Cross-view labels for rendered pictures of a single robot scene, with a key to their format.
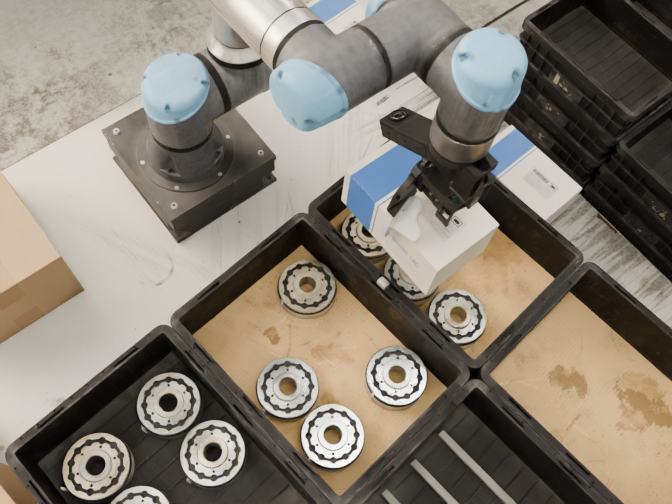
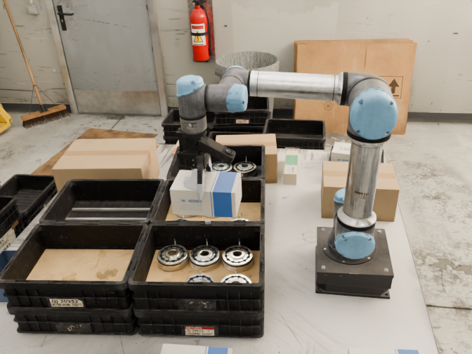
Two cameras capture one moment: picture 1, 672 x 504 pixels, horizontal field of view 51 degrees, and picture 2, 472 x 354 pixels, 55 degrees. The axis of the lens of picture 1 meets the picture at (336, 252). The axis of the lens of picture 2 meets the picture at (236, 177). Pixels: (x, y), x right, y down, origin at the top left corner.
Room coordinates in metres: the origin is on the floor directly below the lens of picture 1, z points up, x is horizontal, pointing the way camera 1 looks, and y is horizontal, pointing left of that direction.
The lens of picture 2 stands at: (1.58, -0.70, 1.86)
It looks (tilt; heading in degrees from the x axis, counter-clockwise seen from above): 30 degrees down; 146
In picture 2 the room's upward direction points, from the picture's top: 3 degrees counter-clockwise
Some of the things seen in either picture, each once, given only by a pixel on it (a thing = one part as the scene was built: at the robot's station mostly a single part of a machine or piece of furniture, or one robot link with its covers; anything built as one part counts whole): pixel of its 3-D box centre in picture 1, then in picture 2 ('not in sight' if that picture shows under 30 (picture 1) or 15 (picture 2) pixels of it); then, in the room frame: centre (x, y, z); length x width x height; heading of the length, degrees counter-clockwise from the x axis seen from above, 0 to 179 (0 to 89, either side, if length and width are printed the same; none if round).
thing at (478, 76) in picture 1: (478, 85); (192, 97); (0.50, -0.12, 1.41); 0.09 x 0.08 x 0.11; 46
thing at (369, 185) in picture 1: (416, 211); (206, 193); (0.51, -0.11, 1.09); 0.20 x 0.12 x 0.09; 46
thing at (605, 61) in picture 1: (581, 94); not in sight; (1.39, -0.65, 0.37); 0.40 x 0.30 x 0.45; 46
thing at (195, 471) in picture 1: (212, 452); not in sight; (0.16, 0.14, 0.86); 0.10 x 0.10 x 0.01
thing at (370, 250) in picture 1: (369, 231); (237, 255); (0.59, -0.05, 0.86); 0.10 x 0.10 x 0.01
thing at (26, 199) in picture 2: not in sight; (27, 215); (-1.02, -0.50, 0.31); 0.40 x 0.30 x 0.34; 136
